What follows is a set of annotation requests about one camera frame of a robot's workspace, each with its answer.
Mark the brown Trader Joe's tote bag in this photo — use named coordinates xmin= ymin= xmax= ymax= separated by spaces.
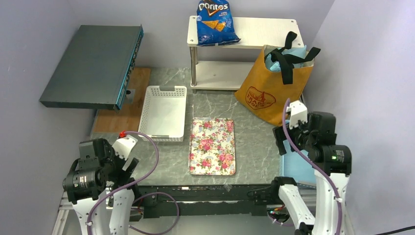
xmin=234 ymin=31 xmax=321 ymax=126

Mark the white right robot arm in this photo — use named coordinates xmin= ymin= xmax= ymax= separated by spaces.
xmin=269 ymin=108 xmax=352 ymax=235

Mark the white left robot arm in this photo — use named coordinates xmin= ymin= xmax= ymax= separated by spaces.
xmin=63 ymin=135 xmax=141 ymax=235

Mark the light blue plastic basket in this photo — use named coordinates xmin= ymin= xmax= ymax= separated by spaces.
xmin=279 ymin=152 xmax=316 ymax=187

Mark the wooden board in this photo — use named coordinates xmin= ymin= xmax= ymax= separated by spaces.
xmin=92 ymin=67 xmax=151 ymax=133

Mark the white plastic basket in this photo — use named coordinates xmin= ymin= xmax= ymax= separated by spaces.
xmin=138 ymin=86 xmax=187 ymax=142

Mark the floral pattern tray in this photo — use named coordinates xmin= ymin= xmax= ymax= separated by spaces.
xmin=188 ymin=117 xmax=236 ymax=176

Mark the dark grey flat box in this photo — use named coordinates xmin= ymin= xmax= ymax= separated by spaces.
xmin=39 ymin=25 xmax=144 ymax=111

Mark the white two-tier shelf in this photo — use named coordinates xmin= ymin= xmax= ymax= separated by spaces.
xmin=187 ymin=16 xmax=304 ymax=93

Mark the blue Doritos chip bag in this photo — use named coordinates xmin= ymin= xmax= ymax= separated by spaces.
xmin=196 ymin=0 xmax=241 ymax=47

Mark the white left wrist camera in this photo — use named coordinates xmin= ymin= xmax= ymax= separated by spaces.
xmin=112 ymin=135 xmax=138 ymax=160

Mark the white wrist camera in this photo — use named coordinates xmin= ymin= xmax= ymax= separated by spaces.
xmin=286 ymin=100 xmax=308 ymax=129
xmin=112 ymin=135 xmax=138 ymax=160

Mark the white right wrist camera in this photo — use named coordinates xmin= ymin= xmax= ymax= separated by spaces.
xmin=286 ymin=100 xmax=308 ymax=129

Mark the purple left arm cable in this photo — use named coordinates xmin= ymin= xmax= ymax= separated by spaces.
xmin=86 ymin=131 xmax=180 ymax=235

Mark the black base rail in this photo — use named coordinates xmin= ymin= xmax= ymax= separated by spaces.
xmin=132 ymin=184 xmax=283 ymax=218

